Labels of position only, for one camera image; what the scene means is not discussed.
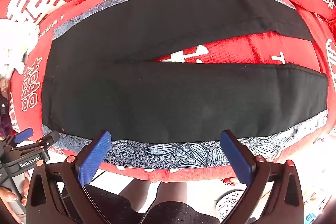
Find person's leg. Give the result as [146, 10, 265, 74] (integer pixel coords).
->
[119, 177, 158, 214]
[157, 180, 189, 207]

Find white patterned cloth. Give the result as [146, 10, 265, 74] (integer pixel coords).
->
[0, 19, 40, 75]

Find white printed slipper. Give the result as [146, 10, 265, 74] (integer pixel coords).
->
[215, 189, 252, 224]

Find person's right leg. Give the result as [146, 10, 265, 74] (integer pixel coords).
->
[157, 180, 189, 207]

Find black pants with patterned stripe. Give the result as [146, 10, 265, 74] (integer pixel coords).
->
[41, 0, 328, 169]

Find person's left leg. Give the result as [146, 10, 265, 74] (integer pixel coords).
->
[119, 177, 158, 214]

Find person's left hand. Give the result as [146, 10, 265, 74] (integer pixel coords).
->
[0, 172, 30, 207]

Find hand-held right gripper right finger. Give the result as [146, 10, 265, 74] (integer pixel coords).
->
[219, 130, 305, 224]

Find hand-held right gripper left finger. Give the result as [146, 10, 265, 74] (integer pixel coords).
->
[25, 130, 112, 224]

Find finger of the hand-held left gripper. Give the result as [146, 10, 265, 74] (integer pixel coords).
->
[10, 131, 60, 159]
[3, 128, 34, 147]

